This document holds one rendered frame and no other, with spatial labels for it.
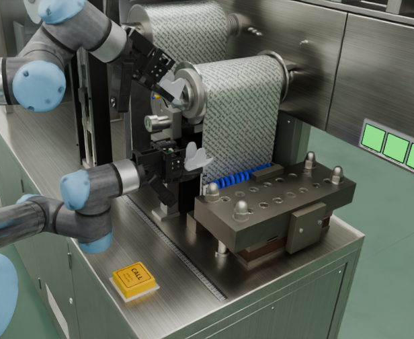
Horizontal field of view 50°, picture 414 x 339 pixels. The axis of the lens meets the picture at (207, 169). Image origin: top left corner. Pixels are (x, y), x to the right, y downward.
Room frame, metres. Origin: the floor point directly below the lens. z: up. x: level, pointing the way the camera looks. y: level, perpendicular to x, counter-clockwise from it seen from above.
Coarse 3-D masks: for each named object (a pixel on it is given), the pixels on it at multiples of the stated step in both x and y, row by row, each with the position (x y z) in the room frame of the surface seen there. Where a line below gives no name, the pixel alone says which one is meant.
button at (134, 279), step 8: (136, 264) 0.77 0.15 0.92; (120, 272) 0.74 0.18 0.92; (128, 272) 0.74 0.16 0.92; (136, 272) 0.75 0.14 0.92; (144, 272) 0.75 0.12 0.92; (120, 280) 0.72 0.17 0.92; (128, 280) 0.72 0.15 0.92; (136, 280) 0.72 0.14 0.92; (144, 280) 0.72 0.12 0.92; (152, 280) 0.73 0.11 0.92; (120, 288) 0.71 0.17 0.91; (128, 288) 0.70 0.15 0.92; (136, 288) 0.70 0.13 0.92; (144, 288) 0.71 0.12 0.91; (128, 296) 0.69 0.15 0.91
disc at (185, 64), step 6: (180, 66) 1.03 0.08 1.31; (186, 66) 1.01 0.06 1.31; (192, 66) 0.99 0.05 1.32; (174, 72) 1.06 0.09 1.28; (192, 72) 0.99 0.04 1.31; (198, 72) 0.97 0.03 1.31; (198, 78) 0.97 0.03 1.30; (204, 84) 0.96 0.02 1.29; (204, 90) 0.95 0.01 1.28; (204, 96) 0.95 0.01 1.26; (204, 102) 0.95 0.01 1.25; (204, 108) 0.95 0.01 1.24; (198, 114) 0.97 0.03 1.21; (204, 114) 0.95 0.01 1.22; (186, 120) 1.01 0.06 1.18; (192, 120) 0.99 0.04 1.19; (198, 120) 0.97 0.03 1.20
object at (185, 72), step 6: (180, 72) 1.02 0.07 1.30; (186, 72) 1.00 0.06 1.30; (186, 78) 1.00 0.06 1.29; (192, 78) 0.98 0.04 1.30; (192, 84) 0.98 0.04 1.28; (198, 84) 0.97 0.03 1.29; (198, 90) 0.96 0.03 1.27; (198, 96) 0.96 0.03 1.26; (198, 102) 0.95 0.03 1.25; (192, 108) 0.97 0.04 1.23; (198, 108) 0.96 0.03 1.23; (186, 114) 0.99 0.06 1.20; (192, 114) 0.97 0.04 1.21
